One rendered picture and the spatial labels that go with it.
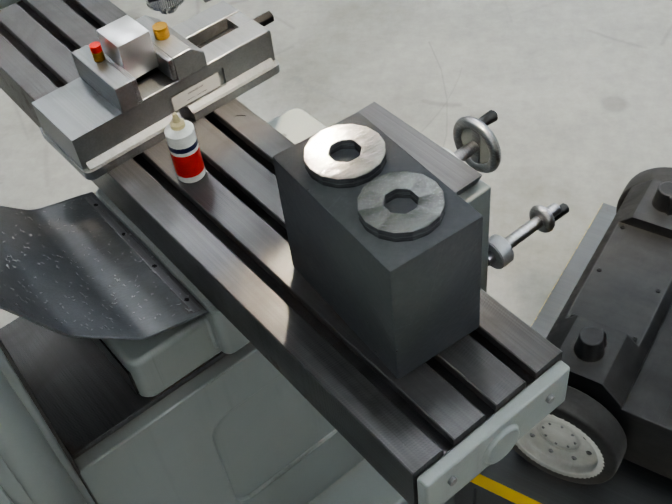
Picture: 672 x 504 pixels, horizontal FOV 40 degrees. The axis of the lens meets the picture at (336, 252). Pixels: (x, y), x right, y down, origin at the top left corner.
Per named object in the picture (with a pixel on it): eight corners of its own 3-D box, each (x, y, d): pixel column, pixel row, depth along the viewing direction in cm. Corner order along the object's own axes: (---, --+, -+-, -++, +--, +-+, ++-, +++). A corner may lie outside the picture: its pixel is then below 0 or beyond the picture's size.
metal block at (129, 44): (137, 49, 137) (126, 14, 133) (159, 65, 134) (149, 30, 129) (107, 65, 135) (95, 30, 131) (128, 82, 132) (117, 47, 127)
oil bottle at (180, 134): (195, 160, 132) (178, 99, 124) (211, 174, 130) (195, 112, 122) (172, 174, 131) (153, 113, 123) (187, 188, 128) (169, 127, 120)
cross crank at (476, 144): (470, 142, 183) (471, 95, 174) (515, 171, 176) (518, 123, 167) (410, 182, 177) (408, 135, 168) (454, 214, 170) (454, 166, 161)
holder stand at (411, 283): (369, 221, 121) (358, 100, 106) (481, 327, 108) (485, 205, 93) (292, 266, 117) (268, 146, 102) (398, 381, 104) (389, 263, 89)
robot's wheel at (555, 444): (619, 478, 151) (637, 411, 136) (608, 503, 148) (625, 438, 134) (506, 427, 159) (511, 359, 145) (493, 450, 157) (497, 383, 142)
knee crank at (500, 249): (553, 203, 182) (556, 181, 178) (577, 219, 179) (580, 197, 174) (473, 262, 174) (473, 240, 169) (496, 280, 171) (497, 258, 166)
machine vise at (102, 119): (227, 32, 153) (215, -27, 145) (283, 70, 144) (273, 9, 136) (40, 134, 139) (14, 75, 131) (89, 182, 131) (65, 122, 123)
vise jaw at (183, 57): (161, 31, 142) (155, 8, 139) (207, 64, 135) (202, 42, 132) (128, 48, 140) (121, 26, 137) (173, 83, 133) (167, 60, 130)
